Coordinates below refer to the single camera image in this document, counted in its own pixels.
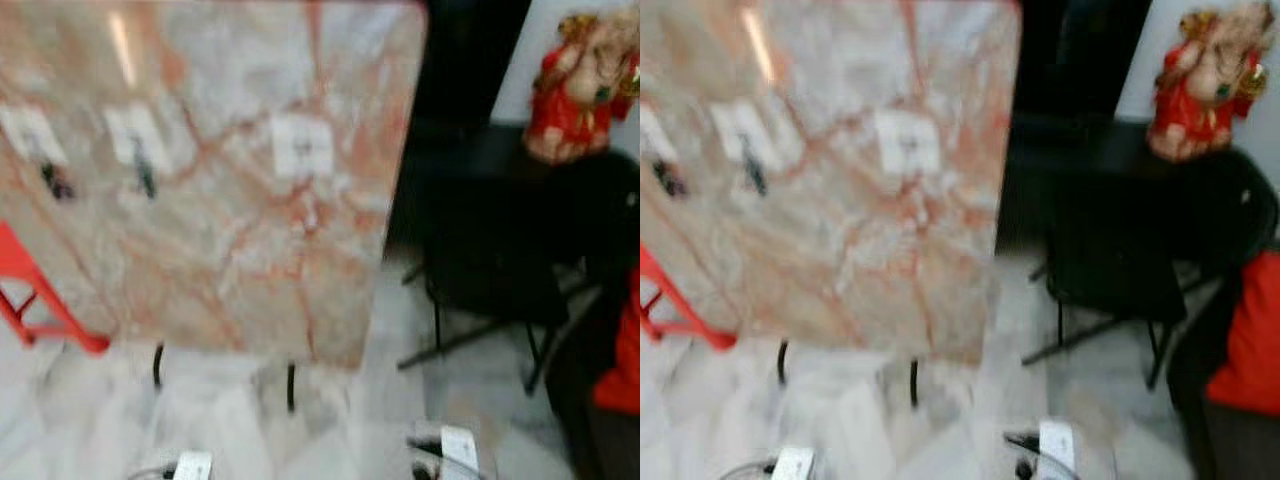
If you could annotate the red plastic stool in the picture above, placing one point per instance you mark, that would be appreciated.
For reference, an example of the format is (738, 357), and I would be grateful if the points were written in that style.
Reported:
(20, 265)
(660, 285)

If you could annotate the purple key bunch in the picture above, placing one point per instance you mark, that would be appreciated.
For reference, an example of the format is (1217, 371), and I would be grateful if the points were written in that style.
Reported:
(672, 180)
(57, 182)

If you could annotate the red cushion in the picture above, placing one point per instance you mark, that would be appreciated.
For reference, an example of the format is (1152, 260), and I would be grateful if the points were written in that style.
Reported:
(1250, 350)
(625, 370)

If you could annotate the black chair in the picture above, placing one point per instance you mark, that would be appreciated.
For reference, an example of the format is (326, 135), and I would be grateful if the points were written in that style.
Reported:
(500, 270)
(1120, 270)

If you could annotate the red elephant god statue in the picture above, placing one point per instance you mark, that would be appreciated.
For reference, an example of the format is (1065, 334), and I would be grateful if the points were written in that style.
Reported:
(1190, 110)
(570, 110)

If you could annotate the black metal board leg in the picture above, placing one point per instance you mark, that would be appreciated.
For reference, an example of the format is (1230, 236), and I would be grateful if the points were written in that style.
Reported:
(783, 362)
(913, 383)
(292, 388)
(158, 365)

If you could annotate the dark sofa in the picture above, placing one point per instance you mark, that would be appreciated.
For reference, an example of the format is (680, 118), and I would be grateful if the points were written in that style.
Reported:
(600, 450)
(1240, 450)

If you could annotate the pink marble board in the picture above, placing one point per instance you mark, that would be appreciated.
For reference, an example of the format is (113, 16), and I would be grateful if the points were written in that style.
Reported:
(870, 250)
(250, 250)

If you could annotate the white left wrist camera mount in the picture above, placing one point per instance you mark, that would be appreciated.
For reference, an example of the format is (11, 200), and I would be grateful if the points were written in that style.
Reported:
(793, 465)
(193, 467)

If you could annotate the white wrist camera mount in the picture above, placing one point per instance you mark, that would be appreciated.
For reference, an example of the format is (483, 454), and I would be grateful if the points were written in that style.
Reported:
(460, 452)
(193, 467)
(793, 465)
(1057, 448)

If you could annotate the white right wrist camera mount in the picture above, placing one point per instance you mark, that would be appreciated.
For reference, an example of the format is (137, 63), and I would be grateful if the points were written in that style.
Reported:
(1057, 448)
(460, 452)

